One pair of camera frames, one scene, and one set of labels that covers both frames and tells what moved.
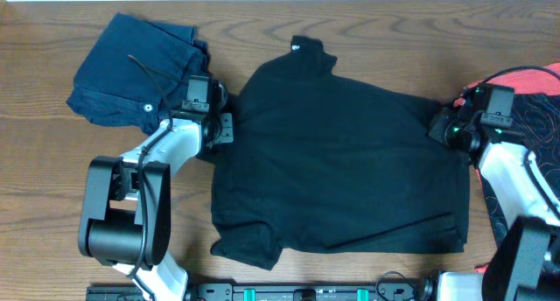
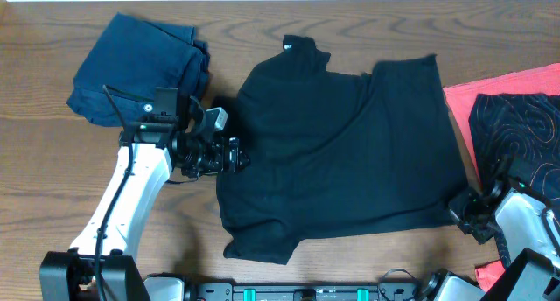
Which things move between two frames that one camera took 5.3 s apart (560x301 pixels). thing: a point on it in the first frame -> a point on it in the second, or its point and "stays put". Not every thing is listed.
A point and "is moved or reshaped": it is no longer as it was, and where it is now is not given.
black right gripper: x=436 y=131 -> x=457 y=209
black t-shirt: x=321 y=161 is moved or reshaped
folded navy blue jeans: x=112 y=88 stays put
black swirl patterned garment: x=536 y=127 stays put
